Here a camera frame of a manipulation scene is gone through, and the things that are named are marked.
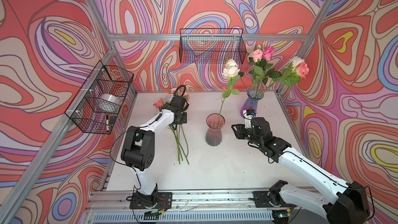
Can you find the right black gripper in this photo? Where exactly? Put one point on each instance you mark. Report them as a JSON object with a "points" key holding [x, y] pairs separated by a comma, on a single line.
{"points": [[240, 127]]}

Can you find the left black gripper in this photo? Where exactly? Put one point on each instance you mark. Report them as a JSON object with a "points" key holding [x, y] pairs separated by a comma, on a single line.
{"points": [[184, 120]]}

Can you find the red glass vase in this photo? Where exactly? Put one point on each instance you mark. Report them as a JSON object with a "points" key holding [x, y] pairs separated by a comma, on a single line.
{"points": [[215, 123]]}

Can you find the purple glass vase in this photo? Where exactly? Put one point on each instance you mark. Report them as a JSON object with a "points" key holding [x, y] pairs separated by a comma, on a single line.
{"points": [[253, 97]]}

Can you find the cream rose stem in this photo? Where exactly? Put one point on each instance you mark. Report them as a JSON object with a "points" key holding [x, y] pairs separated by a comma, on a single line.
{"points": [[224, 96], [296, 61]]}

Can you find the white rose stem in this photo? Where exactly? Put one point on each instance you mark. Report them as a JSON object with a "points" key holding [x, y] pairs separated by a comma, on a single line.
{"points": [[231, 63]]}

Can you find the coral pink rose stem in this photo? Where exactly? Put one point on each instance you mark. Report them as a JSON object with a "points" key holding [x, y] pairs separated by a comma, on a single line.
{"points": [[302, 72]]}

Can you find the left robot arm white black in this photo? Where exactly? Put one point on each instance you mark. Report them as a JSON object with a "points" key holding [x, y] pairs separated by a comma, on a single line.
{"points": [[138, 148]]}

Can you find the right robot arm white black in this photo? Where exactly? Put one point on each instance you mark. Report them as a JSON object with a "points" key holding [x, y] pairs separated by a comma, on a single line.
{"points": [[337, 201]]}

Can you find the pale pink flower bunch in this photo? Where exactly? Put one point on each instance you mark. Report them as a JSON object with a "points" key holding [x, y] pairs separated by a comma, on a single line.
{"points": [[180, 143]]}

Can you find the black marker pen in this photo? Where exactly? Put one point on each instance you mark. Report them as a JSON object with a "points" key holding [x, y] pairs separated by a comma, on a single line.
{"points": [[107, 124]]}

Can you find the silver tape roll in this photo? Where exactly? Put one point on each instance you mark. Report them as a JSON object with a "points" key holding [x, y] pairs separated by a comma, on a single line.
{"points": [[109, 103]]}

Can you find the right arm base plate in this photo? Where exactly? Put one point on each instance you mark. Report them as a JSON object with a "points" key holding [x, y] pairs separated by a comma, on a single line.
{"points": [[269, 199]]}

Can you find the back black wire basket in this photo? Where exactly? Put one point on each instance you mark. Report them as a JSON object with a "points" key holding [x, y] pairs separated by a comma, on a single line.
{"points": [[211, 45]]}

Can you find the black wire basket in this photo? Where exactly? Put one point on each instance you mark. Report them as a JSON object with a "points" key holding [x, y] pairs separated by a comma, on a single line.
{"points": [[86, 115], [211, 45]]}

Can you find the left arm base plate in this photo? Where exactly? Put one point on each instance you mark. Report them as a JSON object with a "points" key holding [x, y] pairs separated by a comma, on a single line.
{"points": [[162, 201]]}

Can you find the left black wire basket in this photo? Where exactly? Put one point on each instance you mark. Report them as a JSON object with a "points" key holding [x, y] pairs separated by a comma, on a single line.
{"points": [[86, 115]]}

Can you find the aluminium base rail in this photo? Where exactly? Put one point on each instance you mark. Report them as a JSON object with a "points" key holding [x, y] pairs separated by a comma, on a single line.
{"points": [[177, 200]]}

